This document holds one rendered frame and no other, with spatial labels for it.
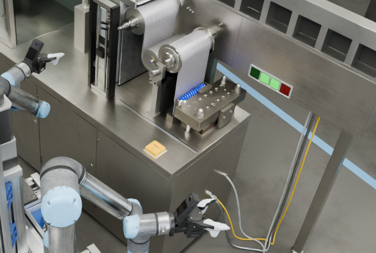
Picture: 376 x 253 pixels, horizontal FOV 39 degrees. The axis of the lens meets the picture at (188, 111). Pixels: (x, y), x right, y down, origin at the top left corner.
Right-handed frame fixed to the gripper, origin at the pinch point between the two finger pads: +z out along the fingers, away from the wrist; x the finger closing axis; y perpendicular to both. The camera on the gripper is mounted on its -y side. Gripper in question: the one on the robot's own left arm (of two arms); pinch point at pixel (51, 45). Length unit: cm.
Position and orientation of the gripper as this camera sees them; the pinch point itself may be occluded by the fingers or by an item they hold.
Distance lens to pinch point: 265.2
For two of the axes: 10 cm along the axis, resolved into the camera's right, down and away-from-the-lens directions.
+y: -2.6, 7.2, 6.5
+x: 8.8, 4.5, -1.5
